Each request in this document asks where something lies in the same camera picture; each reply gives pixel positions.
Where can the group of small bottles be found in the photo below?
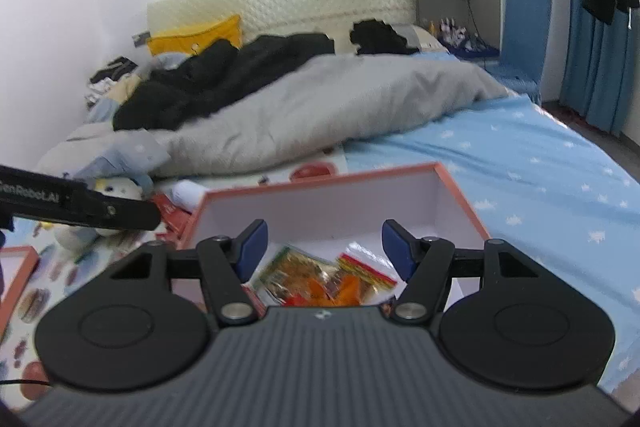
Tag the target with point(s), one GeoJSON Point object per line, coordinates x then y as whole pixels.
{"type": "Point", "coordinates": [452, 32]}

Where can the pale blue plastic package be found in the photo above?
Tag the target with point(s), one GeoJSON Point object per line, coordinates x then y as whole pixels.
{"type": "Point", "coordinates": [125, 157]}

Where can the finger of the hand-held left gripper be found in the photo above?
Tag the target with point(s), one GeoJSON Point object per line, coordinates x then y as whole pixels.
{"type": "Point", "coordinates": [125, 212]}

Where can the grey white pillow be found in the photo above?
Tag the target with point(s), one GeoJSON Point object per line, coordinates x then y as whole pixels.
{"type": "Point", "coordinates": [427, 39]}

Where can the fruit print sheet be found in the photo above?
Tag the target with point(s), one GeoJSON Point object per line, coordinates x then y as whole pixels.
{"type": "Point", "coordinates": [50, 307]}

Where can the small black garment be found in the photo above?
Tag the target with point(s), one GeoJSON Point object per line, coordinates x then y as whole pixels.
{"type": "Point", "coordinates": [380, 38]}

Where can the black clothing heap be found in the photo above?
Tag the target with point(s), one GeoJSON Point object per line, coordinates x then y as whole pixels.
{"type": "Point", "coordinates": [210, 82]}

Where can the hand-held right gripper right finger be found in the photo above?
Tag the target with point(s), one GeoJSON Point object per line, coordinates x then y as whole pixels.
{"type": "Point", "coordinates": [397, 252]}

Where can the pink box lid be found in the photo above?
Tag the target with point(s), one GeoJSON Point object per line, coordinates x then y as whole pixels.
{"type": "Point", "coordinates": [10, 272]}

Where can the white spray bottle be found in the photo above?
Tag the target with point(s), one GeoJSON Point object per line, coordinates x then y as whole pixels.
{"type": "Point", "coordinates": [187, 196]}

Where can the grey blanket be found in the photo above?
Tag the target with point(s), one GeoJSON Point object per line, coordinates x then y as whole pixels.
{"type": "Point", "coordinates": [325, 107]}

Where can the blue curtain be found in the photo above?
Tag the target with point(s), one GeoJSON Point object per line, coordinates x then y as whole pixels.
{"type": "Point", "coordinates": [585, 57]}

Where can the blue white plush penguin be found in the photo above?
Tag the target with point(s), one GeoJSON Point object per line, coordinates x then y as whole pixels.
{"type": "Point", "coordinates": [122, 189]}

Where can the heap of mixed clothes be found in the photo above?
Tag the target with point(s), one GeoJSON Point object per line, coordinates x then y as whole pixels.
{"type": "Point", "coordinates": [107, 74]}

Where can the blue star print bedsheet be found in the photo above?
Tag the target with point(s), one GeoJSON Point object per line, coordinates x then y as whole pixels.
{"type": "Point", "coordinates": [525, 187]}

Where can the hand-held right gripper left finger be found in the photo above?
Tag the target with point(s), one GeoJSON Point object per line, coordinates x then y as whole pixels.
{"type": "Point", "coordinates": [252, 252]}

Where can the red snack packet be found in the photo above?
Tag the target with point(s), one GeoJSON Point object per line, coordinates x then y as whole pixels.
{"type": "Point", "coordinates": [172, 212]}

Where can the blue chair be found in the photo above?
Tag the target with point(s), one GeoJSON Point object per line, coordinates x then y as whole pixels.
{"type": "Point", "coordinates": [525, 32]}

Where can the pile of snack packets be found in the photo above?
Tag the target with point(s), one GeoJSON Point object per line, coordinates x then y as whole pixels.
{"type": "Point", "coordinates": [310, 277]}

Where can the yellow pillow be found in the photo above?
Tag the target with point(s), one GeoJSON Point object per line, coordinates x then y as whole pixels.
{"type": "Point", "coordinates": [200, 38]}

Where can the pink cardboard box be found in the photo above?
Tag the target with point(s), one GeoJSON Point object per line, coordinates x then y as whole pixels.
{"type": "Point", "coordinates": [325, 202]}

